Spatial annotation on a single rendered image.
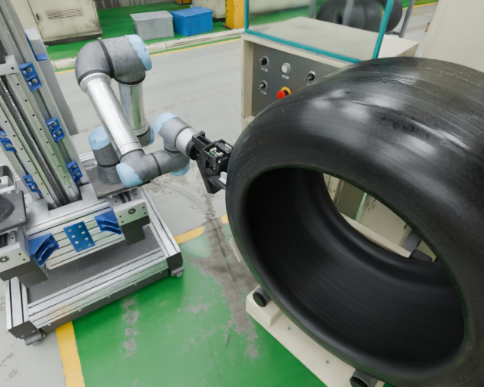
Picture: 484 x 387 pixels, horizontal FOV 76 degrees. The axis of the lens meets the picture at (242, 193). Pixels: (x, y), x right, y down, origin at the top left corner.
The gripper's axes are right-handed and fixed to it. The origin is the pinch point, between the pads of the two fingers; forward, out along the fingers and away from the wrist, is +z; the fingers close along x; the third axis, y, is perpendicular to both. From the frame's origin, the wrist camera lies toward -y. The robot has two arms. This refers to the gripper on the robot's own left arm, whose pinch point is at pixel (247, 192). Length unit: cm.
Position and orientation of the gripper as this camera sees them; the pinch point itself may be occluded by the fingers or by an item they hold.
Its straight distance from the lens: 79.4
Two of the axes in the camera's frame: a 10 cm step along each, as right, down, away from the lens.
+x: 7.0, -4.9, 5.3
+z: 7.1, 5.6, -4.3
